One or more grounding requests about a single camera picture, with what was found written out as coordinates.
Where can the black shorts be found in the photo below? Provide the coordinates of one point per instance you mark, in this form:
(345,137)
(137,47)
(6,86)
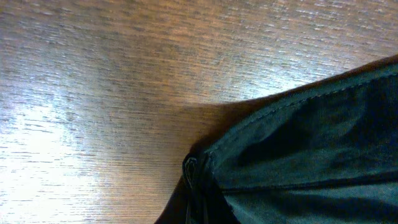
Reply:
(325,152)

